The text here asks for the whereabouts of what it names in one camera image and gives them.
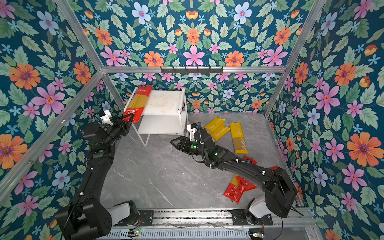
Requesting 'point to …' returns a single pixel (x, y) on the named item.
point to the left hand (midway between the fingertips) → (133, 110)
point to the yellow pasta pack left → (215, 122)
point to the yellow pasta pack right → (239, 142)
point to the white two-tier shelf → (165, 113)
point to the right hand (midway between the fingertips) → (172, 142)
